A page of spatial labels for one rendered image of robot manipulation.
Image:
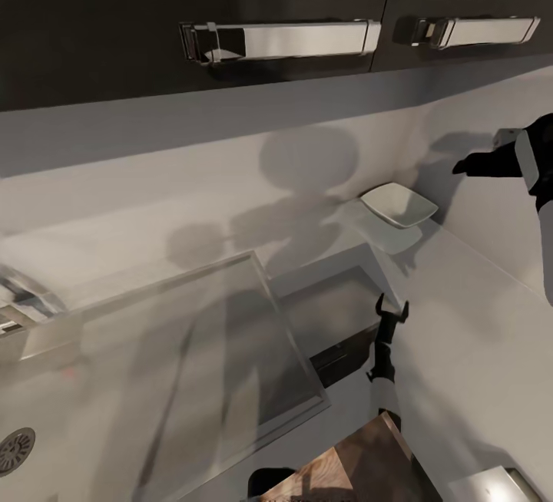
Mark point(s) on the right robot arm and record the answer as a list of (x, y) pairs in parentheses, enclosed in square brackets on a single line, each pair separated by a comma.
[(524, 152)]

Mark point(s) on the bowl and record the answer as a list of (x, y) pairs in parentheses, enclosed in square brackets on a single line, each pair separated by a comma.
[(398, 206)]

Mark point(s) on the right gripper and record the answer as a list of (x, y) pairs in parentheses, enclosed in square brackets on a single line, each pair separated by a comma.
[(485, 165)]

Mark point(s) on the cabinet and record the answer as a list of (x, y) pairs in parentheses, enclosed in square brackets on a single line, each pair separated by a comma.
[(65, 52)]

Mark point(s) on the drop in sink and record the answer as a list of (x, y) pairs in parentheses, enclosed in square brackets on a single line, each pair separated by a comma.
[(147, 395)]

